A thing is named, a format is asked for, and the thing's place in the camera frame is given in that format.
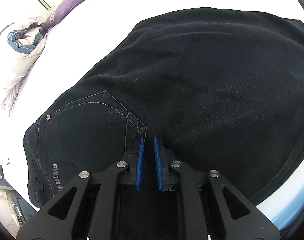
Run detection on rolled grey duvet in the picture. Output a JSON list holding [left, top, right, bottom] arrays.
[[0, 15, 51, 110]]

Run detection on bed with white sheet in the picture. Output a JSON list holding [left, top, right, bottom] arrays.
[[0, 0, 304, 232]]

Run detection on bedside table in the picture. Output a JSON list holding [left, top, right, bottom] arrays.
[[0, 179, 25, 228]]

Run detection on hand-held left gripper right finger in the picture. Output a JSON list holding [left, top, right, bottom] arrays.
[[154, 135, 281, 240]]

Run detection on black denim pants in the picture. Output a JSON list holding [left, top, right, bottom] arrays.
[[22, 7, 304, 212]]

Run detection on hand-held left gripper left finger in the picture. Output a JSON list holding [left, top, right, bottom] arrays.
[[16, 137, 145, 240]]

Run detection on purple pillow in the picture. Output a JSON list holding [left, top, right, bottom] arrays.
[[41, 0, 91, 32]]

